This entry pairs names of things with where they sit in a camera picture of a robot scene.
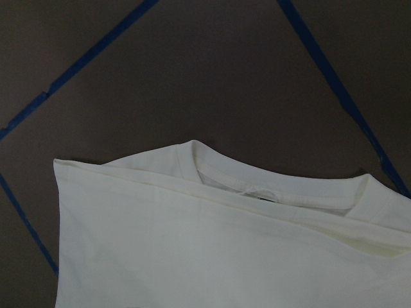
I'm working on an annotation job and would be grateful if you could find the cream long-sleeve printed shirt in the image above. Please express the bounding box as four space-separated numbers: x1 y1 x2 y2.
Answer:
53 141 410 307

